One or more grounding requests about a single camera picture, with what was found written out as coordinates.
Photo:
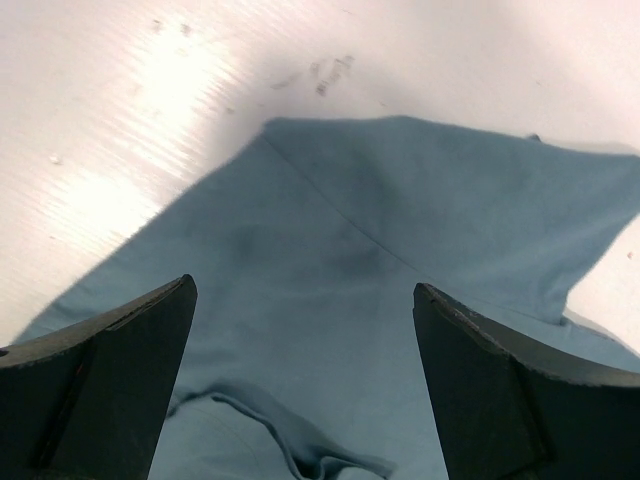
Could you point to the teal blue t shirt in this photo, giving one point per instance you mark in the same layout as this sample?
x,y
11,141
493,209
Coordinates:
x,y
302,361

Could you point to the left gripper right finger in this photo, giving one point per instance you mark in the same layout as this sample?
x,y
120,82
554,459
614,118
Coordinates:
x,y
507,406

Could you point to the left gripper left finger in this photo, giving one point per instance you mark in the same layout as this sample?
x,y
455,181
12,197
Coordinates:
x,y
89,401

